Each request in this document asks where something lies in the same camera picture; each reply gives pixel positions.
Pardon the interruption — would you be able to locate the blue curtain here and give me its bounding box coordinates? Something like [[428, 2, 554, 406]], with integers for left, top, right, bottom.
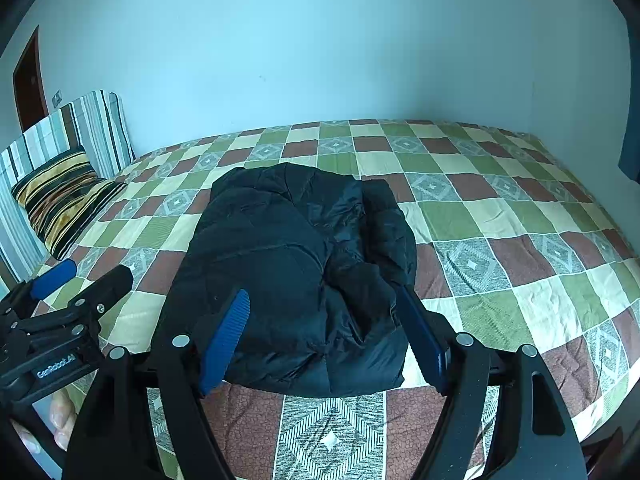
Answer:
[[617, 102, 640, 182]]

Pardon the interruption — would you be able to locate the black and yellow striped pillow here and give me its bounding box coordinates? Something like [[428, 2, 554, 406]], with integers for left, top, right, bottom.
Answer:
[[10, 145, 127, 261]]

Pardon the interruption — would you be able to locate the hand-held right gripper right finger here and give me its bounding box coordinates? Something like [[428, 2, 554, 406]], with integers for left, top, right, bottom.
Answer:
[[394, 284, 589, 480]]

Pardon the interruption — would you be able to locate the checkered bed quilt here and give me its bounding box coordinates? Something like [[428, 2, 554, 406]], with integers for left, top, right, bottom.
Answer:
[[29, 118, 640, 480]]

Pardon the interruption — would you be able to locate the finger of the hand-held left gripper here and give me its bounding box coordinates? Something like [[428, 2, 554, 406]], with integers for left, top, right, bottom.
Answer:
[[9, 258, 79, 312], [50, 263, 135, 322]]

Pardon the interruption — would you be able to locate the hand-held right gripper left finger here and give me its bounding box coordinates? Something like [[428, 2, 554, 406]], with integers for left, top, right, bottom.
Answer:
[[62, 288, 251, 480]]

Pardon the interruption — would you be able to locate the striped headboard cushion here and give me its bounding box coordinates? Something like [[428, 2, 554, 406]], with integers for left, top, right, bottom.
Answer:
[[0, 90, 135, 282]]

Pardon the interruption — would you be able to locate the person's left hand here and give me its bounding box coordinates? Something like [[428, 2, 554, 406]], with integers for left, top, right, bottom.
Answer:
[[12, 389, 77, 456]]

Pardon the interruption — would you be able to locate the brown wooden door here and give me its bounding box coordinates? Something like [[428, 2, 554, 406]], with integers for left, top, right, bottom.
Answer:
[[12, 24, 50, 132]]

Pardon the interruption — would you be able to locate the black puffer jacket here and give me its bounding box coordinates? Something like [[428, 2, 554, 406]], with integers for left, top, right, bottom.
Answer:
[[150, 163, 419, 397]]

